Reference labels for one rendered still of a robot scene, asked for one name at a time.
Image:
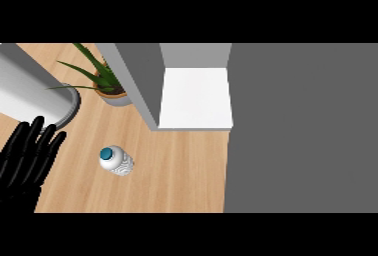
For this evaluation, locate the potted green aloe plant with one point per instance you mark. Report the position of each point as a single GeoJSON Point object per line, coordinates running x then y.
{"type": "Point", "coordinates": [105, 80]}

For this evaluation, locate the white water bottle blue cap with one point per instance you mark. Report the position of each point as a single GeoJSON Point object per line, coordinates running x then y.
{"type": "Point", "coordinates": [115, 160]}

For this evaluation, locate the grey open cabinet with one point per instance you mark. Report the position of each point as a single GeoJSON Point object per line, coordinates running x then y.
{"type": "Point", "coordinates": [193, 96]}

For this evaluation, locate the dark grey cabinet door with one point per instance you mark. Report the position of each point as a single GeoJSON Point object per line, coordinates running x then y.
{"type": "Point", "coordinates": [303, 128]}

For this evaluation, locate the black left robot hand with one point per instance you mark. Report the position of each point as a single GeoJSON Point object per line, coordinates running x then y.
{"type": "Point", "coordinates": [23, 160]}

